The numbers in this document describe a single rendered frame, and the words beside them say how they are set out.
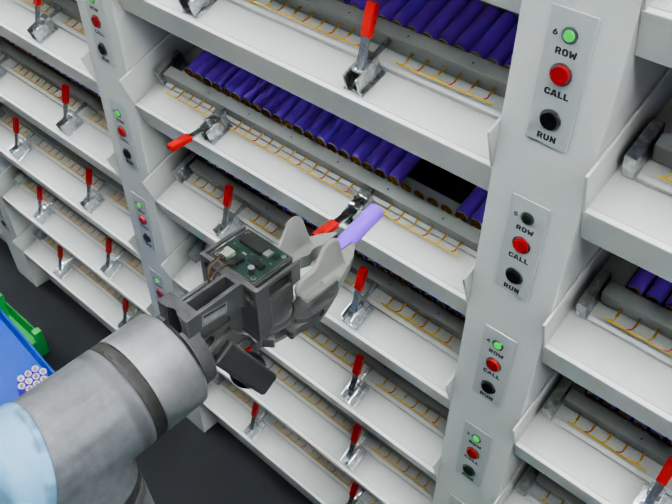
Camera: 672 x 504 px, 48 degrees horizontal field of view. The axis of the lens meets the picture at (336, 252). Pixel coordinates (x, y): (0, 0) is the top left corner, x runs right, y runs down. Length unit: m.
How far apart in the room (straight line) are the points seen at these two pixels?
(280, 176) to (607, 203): 0.46
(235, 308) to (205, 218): 0.61
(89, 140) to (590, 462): 1.00
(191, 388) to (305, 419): 0.82
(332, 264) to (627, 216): 0.26
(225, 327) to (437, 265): 0.32
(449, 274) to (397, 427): 0.38
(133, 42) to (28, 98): 0.50
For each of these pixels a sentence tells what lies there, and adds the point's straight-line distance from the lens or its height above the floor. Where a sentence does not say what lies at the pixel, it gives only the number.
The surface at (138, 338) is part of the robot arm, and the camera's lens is 0.61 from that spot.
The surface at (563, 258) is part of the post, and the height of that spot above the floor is 1.01.
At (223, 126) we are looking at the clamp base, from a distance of 1.08.
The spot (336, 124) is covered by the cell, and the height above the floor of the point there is 0.94.
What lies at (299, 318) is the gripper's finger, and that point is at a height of 1.00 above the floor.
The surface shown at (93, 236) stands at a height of 0.35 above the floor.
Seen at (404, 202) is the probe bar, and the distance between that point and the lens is 0.91.
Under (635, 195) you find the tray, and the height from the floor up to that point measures 1.09.
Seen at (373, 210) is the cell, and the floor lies 1.01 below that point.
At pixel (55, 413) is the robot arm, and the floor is 1.05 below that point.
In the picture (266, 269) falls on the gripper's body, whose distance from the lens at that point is 0.64.
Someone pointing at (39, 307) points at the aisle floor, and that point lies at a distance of 2.18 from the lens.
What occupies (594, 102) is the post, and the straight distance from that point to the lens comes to 0.65.
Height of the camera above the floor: 1.51
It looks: 44 degrees down
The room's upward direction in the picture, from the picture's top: straight up
